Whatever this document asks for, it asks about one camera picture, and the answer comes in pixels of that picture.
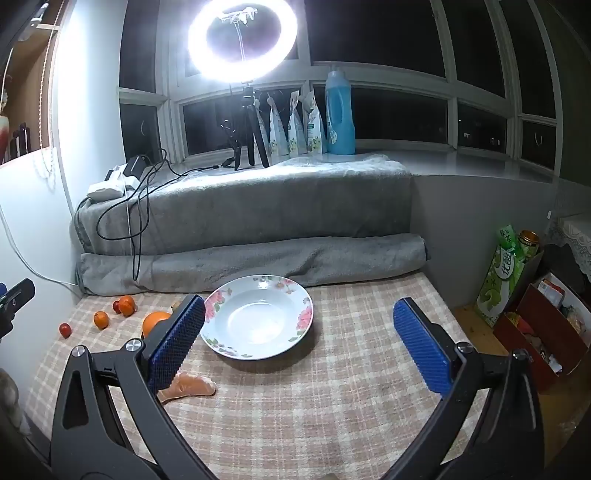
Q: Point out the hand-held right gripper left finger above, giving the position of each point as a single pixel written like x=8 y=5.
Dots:
x=180 y=341

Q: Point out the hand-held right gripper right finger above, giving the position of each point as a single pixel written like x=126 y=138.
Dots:
x=420 y=350

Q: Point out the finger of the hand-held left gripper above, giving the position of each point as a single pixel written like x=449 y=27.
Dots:
x=18 y=297

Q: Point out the large orange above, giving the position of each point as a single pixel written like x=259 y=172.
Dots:
x=154 y=323

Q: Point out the peeled grapefruit segment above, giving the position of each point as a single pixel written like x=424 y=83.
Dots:
x=194 y=385

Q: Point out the white floral plate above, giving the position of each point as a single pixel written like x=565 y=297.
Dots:
x=258 y=323

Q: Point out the small mandarin orange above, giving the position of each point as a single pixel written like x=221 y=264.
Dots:
x=101 y=319

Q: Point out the beige fuzzy cloth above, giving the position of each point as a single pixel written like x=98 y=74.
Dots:
x=9 y=397

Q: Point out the red cardboard box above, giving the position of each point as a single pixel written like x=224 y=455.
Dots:
x=540 y=323

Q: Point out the rolled grey fleece blanket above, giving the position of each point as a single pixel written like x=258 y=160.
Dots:
x=277 y=263

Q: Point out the beige checked tablecloth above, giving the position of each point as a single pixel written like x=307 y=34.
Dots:
x=300 y=406

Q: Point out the white power adapter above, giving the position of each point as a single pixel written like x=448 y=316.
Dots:
x=108 y=187

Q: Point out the gold drink can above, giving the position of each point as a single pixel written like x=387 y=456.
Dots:
x=528 y=244

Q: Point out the folded grey fleece blanket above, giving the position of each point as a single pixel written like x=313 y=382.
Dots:
x=277 y=203

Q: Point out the black power adapter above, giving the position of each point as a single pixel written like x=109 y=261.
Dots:
x=135 y=167

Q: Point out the white lace cloth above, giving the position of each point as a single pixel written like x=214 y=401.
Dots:
x=575 y=235

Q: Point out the black tripod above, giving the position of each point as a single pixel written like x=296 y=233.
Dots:
x=251 y=138

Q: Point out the blue detergent bottle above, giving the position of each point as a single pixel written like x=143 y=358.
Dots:
x=340 y=120

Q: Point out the white window frame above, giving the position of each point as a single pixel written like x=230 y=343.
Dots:
x=378 y=76

